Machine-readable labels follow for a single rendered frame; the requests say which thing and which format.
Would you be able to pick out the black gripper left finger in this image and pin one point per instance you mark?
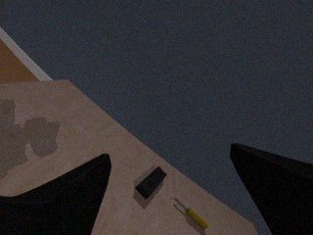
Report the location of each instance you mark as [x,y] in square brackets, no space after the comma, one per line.
[68,205]

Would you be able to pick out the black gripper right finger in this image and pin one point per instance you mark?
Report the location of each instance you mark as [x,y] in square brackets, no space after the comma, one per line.
[281,188]

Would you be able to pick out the yellow cylinder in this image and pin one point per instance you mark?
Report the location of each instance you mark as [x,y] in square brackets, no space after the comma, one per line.
[194,216]

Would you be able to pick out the black flat bar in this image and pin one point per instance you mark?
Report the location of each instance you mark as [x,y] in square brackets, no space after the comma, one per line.
[149,185]

